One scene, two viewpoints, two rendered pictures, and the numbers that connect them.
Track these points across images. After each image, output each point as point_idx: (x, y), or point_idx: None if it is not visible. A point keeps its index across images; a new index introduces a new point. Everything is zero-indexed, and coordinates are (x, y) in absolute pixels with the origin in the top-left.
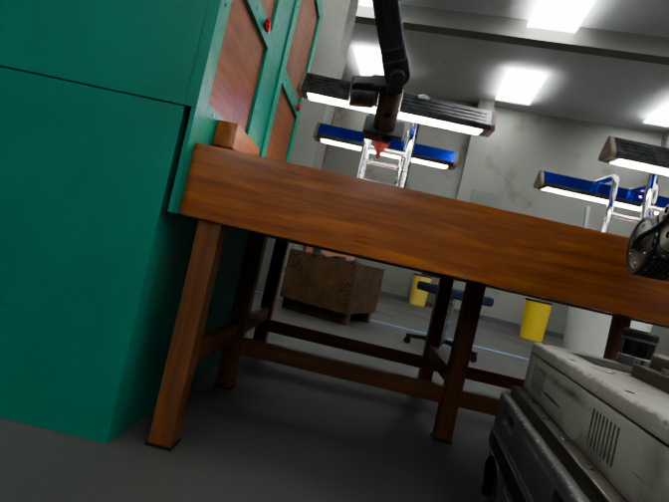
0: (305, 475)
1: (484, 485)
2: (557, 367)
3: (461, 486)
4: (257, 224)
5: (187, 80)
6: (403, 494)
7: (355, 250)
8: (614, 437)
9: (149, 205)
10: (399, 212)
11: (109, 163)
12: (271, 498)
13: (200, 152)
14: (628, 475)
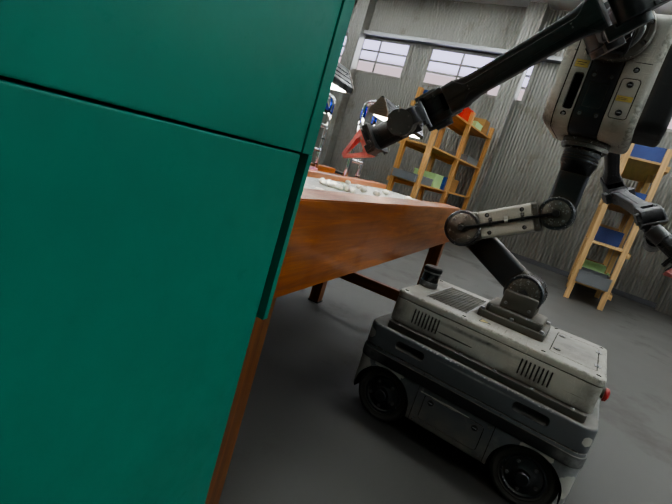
0: (274, 455)
1: (355, 379)
2: (461, 322)
3: (299, 376)
4: (308, 280)
5: (311, 107)
6: (307, 412)
7: (353, 270)
8: (548, 376)
9: (245, 323)
10: (378, 226)
11: (198, 287)
12: (309, 496)
13: None
14: (564, 393)
